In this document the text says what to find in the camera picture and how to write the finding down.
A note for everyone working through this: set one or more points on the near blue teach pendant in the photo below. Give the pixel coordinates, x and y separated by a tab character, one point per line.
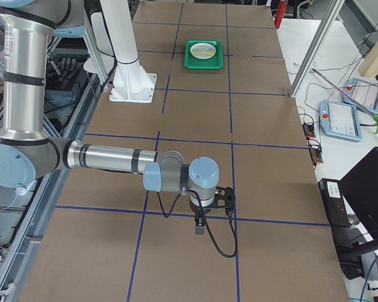
340	120

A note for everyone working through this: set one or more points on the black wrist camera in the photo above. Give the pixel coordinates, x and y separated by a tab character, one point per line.
225	199

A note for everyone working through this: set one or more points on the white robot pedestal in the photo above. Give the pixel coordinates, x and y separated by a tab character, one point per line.
131	83

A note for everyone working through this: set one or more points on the pale green plastic fork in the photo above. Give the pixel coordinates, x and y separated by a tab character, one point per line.
202	48

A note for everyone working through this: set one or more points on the white round plate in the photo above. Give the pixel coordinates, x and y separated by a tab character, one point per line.
207	44

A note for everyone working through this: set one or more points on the red cylinder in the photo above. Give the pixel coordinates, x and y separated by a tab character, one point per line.
281	9

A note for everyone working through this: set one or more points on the aluminium frame post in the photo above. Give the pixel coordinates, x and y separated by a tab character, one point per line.
318	39

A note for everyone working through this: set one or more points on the black desktop box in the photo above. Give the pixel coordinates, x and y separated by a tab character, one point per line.
334	203

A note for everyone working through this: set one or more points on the metal reacher grabber tool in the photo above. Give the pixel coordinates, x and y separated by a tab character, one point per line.
362	108

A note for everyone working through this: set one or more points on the green plastic tray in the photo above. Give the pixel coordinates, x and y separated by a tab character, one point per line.
216	63

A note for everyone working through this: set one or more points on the black computer monitor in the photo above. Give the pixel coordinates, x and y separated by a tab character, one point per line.
360	189

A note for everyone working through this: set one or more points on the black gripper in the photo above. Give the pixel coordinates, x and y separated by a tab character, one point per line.
197	210

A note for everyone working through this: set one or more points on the far blue teach pendant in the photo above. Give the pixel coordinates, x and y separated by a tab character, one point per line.
364	92

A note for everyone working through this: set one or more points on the blue teach pendant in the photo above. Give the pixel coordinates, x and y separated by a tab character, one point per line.
340	120
364	92

